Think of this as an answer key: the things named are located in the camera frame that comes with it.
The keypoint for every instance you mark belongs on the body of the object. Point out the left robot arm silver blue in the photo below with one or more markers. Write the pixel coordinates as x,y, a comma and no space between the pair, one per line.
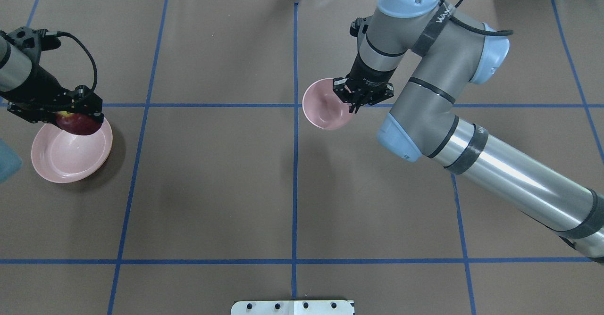
15,66

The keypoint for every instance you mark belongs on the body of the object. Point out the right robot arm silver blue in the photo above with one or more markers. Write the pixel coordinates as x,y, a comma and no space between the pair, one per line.
492,101

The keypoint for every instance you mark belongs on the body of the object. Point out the white camera post with base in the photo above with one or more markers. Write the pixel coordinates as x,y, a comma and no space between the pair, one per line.
294,307

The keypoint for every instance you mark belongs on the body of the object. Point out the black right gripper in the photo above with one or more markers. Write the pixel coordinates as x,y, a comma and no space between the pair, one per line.
372,73

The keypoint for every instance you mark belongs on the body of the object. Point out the pink bowl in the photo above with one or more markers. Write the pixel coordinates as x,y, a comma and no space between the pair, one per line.
323,108

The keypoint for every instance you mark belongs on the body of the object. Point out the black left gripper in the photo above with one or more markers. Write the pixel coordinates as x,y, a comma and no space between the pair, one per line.
38,85

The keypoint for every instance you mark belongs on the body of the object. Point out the red apple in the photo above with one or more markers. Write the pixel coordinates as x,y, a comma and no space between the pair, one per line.
76,123

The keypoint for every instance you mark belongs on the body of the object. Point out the pink plate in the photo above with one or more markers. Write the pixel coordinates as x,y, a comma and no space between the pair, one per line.
58,156

